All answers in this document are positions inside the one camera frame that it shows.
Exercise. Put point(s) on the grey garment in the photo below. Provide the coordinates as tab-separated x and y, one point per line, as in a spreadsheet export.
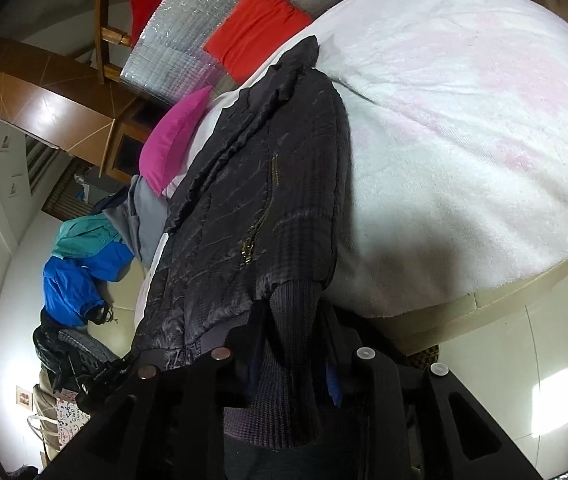
149	220

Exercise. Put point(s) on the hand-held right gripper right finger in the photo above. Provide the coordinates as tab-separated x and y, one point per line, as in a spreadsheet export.
335	385

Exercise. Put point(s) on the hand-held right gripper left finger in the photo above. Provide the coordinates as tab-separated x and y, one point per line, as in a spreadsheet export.
214	375

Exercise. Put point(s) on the wooden cabinet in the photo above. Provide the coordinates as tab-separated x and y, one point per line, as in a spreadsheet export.
39	105

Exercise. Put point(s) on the blue jacket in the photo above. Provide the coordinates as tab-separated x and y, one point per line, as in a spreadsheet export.
69	285

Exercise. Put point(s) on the silver foil insulation mat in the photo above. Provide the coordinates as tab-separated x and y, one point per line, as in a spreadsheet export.
179	35

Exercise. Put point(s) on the pink pillow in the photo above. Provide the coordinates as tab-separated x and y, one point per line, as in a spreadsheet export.
174	140

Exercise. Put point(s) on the black quilted jacket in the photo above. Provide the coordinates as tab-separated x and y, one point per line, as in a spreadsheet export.
264	210

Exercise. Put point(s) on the black shiny jacket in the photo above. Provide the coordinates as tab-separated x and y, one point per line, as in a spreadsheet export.
49	350

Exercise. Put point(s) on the white fleece blanket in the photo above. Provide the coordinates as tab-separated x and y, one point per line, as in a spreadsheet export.
463	135

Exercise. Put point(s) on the small framed picture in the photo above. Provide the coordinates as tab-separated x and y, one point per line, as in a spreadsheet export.
24	396

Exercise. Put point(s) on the teal jacket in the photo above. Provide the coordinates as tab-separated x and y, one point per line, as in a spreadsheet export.
84	240

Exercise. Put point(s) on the wooden stair railing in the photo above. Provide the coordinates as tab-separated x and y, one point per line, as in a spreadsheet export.
101	10

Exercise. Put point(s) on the red pillow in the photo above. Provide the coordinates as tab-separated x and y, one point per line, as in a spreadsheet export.
254	30

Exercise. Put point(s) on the patterned paper gift bag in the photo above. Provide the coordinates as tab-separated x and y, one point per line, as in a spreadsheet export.
66	415

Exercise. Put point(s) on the grey knit cloth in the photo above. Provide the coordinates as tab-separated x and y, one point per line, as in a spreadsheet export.
86	345

